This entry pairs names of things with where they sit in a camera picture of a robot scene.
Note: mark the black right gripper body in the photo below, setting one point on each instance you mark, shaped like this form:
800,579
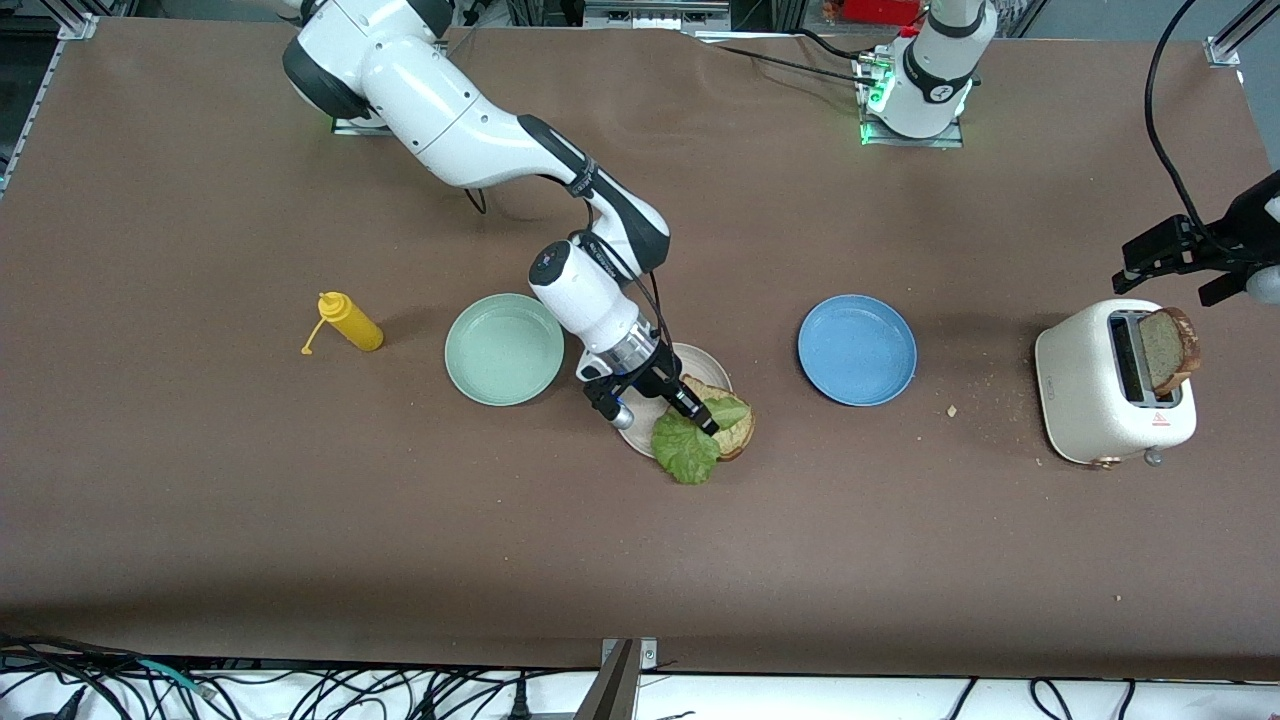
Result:
661,379

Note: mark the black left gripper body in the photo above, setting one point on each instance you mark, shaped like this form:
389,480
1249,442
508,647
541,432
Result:
1226,246

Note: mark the green lettuce leaf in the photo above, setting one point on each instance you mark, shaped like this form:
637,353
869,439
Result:
685,450

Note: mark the brown bread slice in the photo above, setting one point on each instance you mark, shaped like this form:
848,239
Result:
740,432
1165,350

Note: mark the yellow mustard squeeze bottle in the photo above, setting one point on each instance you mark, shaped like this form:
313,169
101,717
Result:
355,327

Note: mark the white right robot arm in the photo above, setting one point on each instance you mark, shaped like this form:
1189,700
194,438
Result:
450,120

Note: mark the beige round plate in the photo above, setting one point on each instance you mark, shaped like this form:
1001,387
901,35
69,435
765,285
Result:
708,364

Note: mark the mint green round plate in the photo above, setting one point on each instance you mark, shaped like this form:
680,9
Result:
500,350

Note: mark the blue round plate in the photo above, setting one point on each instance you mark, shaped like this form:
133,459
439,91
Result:
857,350

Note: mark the white two-slot toaster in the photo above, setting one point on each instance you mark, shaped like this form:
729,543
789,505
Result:
1075,390

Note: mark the black power plug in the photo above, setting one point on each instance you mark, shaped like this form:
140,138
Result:
518,705

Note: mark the red box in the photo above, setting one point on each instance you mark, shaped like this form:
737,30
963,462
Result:
880,10

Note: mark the aluminium frame corner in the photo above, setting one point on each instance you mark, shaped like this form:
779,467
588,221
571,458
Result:
1235,35
78,18

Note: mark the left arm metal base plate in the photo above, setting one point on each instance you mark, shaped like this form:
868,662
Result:
915,143

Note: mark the grey aluminium post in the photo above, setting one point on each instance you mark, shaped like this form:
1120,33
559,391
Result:
620,690

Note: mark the grey metal bracket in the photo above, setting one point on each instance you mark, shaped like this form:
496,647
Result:
650,12

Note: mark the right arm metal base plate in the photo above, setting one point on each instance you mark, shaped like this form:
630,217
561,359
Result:
350,128

